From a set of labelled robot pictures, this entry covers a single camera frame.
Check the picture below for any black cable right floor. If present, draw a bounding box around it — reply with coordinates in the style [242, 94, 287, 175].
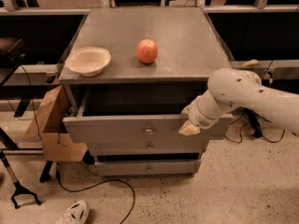
[223, 110, 286, 145]

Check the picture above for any grey middle drawer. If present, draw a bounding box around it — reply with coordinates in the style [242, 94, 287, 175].
[88, 140, 208, 156]

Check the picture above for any white paper bowl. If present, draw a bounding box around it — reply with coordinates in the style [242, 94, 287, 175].
[65, 47, 111, 77]

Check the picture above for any grey drawer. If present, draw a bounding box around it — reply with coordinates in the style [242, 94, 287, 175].
[88, 140, 208, 156]
[64, 86, 232, 146]
[95, 160, 201, 176]

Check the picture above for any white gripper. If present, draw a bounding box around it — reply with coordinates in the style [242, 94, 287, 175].
[178, 91, 237, 136]

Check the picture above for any brown cardboard box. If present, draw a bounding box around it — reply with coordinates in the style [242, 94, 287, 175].
[23, 85, 87, 161]

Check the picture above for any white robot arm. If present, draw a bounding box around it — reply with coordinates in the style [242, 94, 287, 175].
[178, 68, 299, 136]

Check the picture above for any white sneaker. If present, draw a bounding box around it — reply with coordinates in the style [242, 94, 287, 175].
[56, 200, 90, 224]

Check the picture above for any grey drawer cabinet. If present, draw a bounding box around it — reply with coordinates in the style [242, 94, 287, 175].
[58, 7, 237, 178]

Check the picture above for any grey top drawer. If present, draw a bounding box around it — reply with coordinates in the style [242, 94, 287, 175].
[64, 86, 232, 146]

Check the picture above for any grey bottom drawer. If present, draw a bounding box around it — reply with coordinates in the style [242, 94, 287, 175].
[95, 160, 201, 176]

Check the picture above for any yellow foam scrap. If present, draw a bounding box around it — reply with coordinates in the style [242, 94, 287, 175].
[242, 59, 258, 67]

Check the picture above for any red apple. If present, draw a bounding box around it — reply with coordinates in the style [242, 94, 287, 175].
[135, 39, 158, 63]

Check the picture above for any black floor cable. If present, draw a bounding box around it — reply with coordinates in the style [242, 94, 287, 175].
[55, 163, 136, 224]

